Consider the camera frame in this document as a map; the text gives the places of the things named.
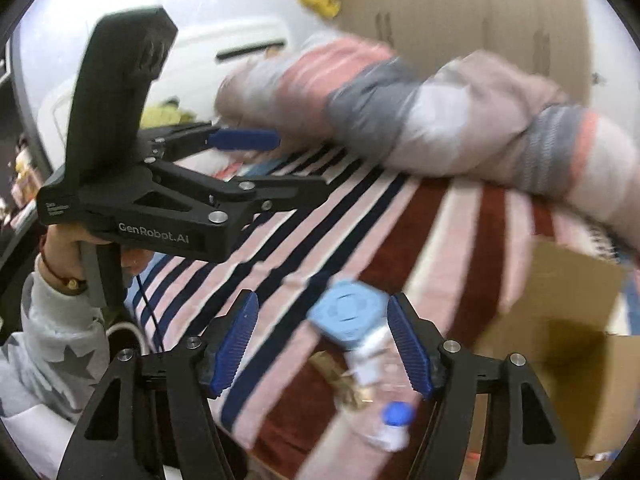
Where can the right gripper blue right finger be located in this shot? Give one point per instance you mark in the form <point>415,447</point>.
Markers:
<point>417,341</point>

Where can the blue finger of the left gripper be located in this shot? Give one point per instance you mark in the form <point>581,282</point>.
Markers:
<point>227,139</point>
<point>285,193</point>

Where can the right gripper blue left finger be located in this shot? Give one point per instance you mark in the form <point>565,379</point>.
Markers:
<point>226,340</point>

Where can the light blue square device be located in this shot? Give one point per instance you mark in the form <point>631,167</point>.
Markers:
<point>347,312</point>

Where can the clear bottle blue cap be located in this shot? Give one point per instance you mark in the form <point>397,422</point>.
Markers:
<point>382,405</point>

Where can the gold rectangular box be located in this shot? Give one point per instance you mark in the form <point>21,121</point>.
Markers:
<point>348,393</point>

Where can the person's left hand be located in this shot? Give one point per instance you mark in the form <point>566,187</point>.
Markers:
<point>60,257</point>

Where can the avocado plush toy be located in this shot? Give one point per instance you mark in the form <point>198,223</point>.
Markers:
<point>167,113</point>

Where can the striped pink red blanket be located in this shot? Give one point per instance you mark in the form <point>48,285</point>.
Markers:
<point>458,249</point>

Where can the brown cardboard box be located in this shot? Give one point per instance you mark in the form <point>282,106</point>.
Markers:
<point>560,324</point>

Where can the white bed headboard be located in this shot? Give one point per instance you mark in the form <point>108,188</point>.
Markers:
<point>202,55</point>

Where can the grey star-print left sleeve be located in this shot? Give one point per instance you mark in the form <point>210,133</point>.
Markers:
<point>58,357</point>

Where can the striped pink grey duvet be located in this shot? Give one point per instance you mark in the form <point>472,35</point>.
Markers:
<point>478,116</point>

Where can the beige wooden wardrobe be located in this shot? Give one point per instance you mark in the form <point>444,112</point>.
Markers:
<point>545,37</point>

